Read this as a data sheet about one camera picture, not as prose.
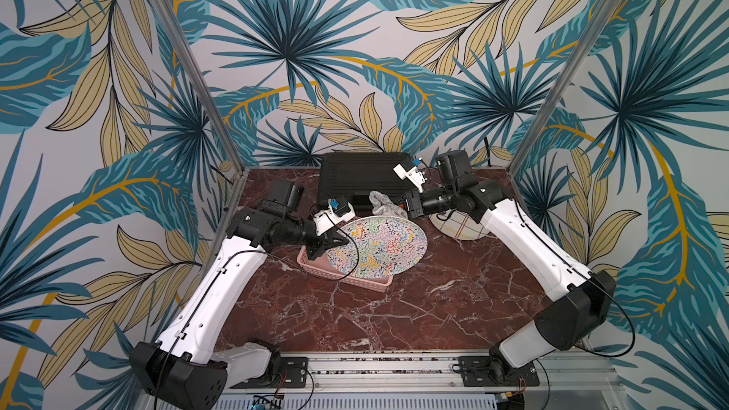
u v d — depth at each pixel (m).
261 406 0.71
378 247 0.70
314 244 0.59
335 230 0.64
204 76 0.91
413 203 0.62
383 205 0.64
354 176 1.09
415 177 0.66
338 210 0.57
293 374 0.73
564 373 0.75
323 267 0.84
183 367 0.36
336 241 0.64
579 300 0.41
